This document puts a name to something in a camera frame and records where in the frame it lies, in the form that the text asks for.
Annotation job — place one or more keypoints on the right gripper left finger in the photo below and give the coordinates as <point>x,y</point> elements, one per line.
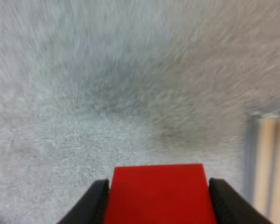
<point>88,205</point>

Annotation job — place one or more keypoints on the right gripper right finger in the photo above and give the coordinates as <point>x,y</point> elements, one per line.
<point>233,207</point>

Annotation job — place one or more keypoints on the red cube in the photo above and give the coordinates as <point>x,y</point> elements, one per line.
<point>158,196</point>

